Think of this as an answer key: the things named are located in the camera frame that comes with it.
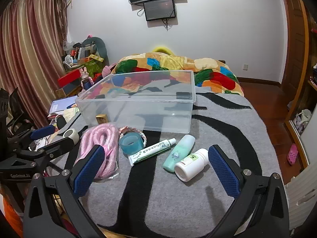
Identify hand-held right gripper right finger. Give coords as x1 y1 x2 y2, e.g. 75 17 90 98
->
205 144 291 238

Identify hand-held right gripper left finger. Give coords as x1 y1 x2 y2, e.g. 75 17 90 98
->
23 144 107 238

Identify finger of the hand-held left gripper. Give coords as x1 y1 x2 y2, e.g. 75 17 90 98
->
21 137 76 165
7 125 57 152

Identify white pill bottle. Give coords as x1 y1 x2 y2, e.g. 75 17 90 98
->
174 148 209 182

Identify pink rope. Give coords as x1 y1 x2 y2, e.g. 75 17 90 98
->
74 123 120 180

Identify green lotion bottle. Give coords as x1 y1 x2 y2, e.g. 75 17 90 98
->
163 134 196 172

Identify blue tape roll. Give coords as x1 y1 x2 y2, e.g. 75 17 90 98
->
118 132 144 155

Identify white ointment tube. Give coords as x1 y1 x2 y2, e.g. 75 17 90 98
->
128 138 177 167

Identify clear plastic storage box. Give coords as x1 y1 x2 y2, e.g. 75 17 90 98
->
75 70 197 134

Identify white tape roll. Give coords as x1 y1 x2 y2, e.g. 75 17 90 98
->
61 128 80 143

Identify stack of papers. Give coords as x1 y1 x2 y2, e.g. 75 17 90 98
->
49 96 80 119

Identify small gold block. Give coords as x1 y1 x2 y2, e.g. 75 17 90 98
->
96 114 109 126

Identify red box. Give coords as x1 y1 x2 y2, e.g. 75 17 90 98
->
58 69 85 87

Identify pink bunny toy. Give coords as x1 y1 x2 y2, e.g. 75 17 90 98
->
80 67 95 90

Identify pink clog shoe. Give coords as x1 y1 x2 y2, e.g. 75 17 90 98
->
287 143 299 166

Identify grey black striped blanket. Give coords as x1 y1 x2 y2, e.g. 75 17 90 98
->
46 89 285 238

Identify striped pink curtain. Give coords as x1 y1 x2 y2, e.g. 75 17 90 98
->
0 0 68 129

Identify green box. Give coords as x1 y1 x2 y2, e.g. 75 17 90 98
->
84 57 104 78

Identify pink plush hat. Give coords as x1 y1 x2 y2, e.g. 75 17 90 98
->
102 63 117 79

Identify white bag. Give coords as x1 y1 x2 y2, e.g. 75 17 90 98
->
293 109 312 134

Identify grey neck pillow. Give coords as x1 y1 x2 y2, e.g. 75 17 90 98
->
82 37 109 66

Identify colourful patterned quilt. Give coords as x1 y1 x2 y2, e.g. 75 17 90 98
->
110 52 244 97

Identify wooden wardrobe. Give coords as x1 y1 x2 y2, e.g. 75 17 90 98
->
279 0 317 169

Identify braided pink white bracelet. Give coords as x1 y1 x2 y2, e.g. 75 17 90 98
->
119 126 147 147

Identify black monitor cables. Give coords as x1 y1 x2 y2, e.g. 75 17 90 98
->
162 17 174 31

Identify small black wall monitor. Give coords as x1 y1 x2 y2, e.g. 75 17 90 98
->
143 0 177 21

